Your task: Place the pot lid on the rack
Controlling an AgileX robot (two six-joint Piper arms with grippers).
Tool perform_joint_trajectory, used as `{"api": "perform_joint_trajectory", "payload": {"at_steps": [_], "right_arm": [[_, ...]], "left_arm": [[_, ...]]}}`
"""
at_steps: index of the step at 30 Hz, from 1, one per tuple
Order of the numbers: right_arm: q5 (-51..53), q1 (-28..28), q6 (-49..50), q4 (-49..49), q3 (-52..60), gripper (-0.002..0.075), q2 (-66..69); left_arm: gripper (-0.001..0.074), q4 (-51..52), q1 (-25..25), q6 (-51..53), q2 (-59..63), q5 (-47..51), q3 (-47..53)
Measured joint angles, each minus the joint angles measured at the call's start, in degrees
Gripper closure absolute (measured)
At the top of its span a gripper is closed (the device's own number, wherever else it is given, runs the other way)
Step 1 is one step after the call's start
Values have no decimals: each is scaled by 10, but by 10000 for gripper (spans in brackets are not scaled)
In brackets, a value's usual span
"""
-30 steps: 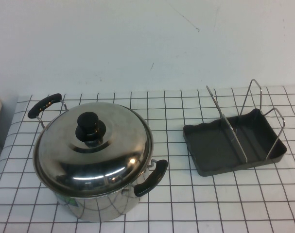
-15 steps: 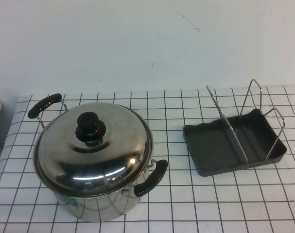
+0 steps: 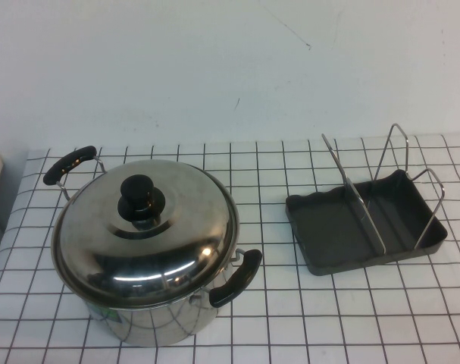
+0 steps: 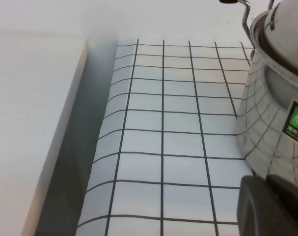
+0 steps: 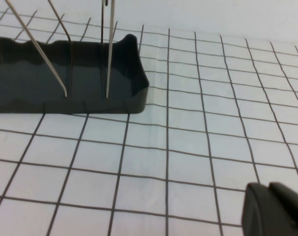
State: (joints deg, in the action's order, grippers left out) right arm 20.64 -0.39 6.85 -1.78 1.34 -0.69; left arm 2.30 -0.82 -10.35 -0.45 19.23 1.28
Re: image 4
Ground stainless steel pot black handles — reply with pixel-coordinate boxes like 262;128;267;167
218;0;298;184

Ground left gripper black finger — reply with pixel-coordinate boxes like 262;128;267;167
238;174;298;236

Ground white board with beige edge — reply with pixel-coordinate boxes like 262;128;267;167
0;39;89;236

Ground white black-grid tablecloth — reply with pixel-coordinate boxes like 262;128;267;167
76;38;256;236

